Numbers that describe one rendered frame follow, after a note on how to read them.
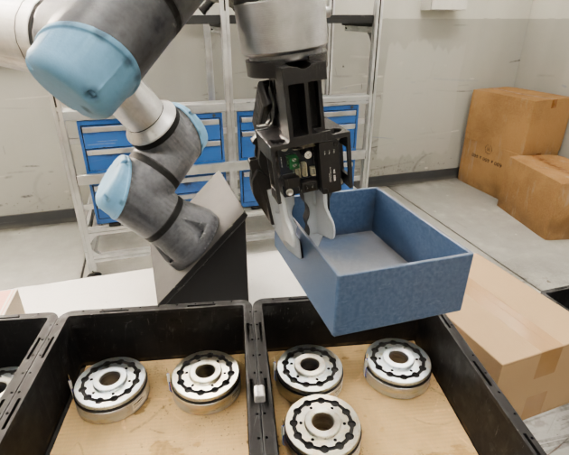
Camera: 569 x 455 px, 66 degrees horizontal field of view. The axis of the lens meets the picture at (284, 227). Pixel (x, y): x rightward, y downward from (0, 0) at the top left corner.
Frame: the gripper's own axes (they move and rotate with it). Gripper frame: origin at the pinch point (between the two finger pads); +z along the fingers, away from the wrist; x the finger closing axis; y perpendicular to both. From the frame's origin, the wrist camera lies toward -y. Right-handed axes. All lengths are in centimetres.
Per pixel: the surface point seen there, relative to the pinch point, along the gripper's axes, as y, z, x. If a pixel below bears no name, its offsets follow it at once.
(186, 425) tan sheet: -4.2, 27.0, -18.6
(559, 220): -161, 125, 214
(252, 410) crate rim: 4.4, 18.1, -9.5
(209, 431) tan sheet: -2.5, 27.4, -15.7
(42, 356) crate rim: -12.6, 15.2, -35.3
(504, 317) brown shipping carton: -10, 31, 38
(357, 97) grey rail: -196, 32, 91
